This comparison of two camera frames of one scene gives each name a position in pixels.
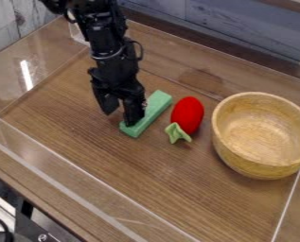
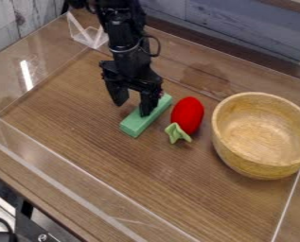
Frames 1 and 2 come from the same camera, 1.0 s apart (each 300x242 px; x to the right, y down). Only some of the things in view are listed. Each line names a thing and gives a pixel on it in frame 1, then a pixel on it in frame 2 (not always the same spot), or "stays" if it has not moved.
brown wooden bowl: [261, 134] stays
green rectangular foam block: [155, 102] stays
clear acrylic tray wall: [83, 189] stays
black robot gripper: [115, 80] → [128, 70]
